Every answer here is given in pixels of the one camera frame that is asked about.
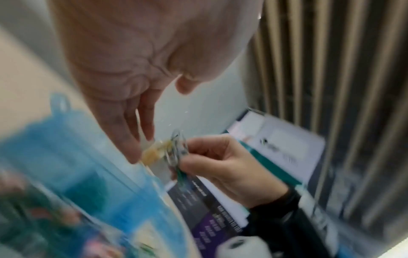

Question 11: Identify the person's left hand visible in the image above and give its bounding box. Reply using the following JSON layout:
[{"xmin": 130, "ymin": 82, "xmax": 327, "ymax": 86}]
[{"xmin": 47, "ymin": 0, "xmax": 266, "ymax": 164}]

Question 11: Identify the person's right hand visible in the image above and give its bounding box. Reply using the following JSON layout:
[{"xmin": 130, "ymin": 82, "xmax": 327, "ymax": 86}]
[{"xmin": 172, "ymin": 133, "xmax": 291, "ymax": 210}]

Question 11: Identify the blue compartment organizer box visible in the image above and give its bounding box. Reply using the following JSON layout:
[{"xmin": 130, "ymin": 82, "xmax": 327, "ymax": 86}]
[{"xmin": 0, "ymin": 93, "xmax": 198, "ymax": 258}]

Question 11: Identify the bunch of green paper clips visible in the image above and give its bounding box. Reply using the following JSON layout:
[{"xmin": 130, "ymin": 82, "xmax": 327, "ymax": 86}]
[{"xmin": 63, "ymin": 171, "xmax": 111, "ymax": 213}]

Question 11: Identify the pile of coloured paper clips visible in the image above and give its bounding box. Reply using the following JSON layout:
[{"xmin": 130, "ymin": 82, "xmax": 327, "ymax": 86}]
[{"xmin": 0, "ymin": 168, "xmax": 160, "ymax": 258}]

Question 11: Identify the standing poster banner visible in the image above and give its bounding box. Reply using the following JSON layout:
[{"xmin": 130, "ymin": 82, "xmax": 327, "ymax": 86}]
[{"xmin": 167, "ymin": 108, "xmax": 326, "ymax": 258}]

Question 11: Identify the iced coffee plastic cup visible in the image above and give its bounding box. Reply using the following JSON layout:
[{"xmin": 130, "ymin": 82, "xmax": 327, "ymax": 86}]
[{"xmin": 140, "ymin": 141, "xmax": 173, "ymax": 167}]

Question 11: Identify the round wooden table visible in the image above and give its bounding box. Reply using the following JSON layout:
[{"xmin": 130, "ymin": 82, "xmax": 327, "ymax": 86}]
[{"xmin": 0, "ymin": 25, "xmax": 91, "ymax": 147}]

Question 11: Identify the wooden slat partition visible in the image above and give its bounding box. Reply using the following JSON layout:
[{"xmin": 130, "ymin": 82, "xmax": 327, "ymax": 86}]
[{"xmin": 245, "ymin": 0, "xmax": 408, "ymax": 247}]

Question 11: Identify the white wall board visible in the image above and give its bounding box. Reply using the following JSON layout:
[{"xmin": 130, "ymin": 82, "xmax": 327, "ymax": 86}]
[{"xmin": 150, "ymin": 50, "xmax": 251, "ymax": 145}]

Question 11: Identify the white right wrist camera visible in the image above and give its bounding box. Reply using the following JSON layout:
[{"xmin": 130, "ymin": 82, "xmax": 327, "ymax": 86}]
[{"xmin": 216, "ymin": 235, "xmax": 272, "ymax": 258}]

